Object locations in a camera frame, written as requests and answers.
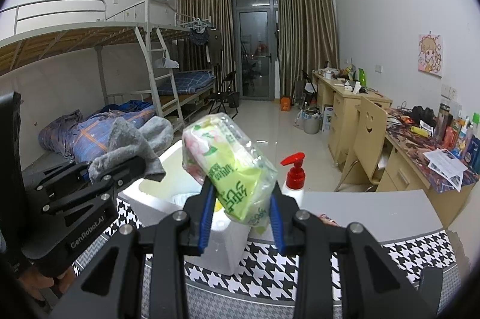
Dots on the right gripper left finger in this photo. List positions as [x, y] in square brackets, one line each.
[145, 265]

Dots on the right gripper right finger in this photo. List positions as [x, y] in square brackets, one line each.
[372, 285]

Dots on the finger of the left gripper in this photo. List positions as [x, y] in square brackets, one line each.
[68, 174]
[63, 199]

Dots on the grey sock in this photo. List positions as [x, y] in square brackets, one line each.
[126, 141]

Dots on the green tissue pack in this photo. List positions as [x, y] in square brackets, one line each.
[215, 147]

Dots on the left hand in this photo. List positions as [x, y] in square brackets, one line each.
[32, 281]

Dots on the blue plaid quilt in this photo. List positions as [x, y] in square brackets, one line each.
[85, 138]

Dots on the red snack packet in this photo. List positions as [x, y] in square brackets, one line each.
[327, 220]

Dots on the houndstooth table cloth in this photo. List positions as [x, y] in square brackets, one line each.
[404, 223]

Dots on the white lotion pump bottle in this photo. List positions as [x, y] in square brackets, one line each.
[295, 178]

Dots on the wooden desk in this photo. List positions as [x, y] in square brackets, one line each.
[405, 167]

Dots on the metal bunk bed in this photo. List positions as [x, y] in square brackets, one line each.
[68, 55]

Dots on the white papers on desk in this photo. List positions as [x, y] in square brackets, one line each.
[447, 165]

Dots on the black folding chair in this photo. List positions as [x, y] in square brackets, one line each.
[225, 97]

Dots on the orange bag on floor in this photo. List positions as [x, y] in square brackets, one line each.
[285, 104]

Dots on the left brown curtain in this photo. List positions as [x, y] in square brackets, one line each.
[211, 45]

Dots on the brown curtain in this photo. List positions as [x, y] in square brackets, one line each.
[307, 39]
[211, 45]

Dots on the right brown curtain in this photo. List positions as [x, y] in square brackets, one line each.
[307, 39]

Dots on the cartoon girl poster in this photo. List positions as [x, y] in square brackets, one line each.
[430, 54]

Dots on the glass balcony door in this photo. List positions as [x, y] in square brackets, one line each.
[255, 47]

